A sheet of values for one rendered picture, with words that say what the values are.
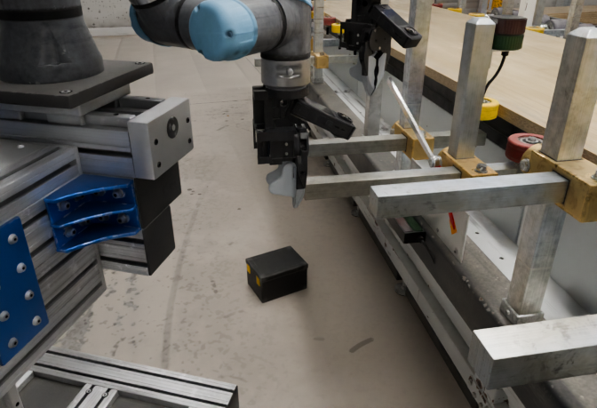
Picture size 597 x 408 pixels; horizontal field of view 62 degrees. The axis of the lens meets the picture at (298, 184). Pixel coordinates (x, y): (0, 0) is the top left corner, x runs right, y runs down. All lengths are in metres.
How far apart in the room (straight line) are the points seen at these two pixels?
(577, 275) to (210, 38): 0.78
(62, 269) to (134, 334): 1.08
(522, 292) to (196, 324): 1.30
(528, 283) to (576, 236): 0.28
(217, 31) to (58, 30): 0.28
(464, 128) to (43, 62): 0.68
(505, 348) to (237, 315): 1.55
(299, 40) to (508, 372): 0.51
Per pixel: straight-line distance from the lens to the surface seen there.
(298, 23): 0.72
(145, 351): 1.82
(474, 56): 0.89
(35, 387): 1.51
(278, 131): 0.76
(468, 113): 0.92
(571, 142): 0.71
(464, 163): 0.93
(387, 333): 1.83
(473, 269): 0.94
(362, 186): 0.85
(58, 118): 0.82
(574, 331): 0.43
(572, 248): 1.07
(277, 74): 0.73
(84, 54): 0.83
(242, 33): 0.63
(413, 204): 0.59
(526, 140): 0.97
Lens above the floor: 1.22
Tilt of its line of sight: 26 degrees down
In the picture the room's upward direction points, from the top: straight up
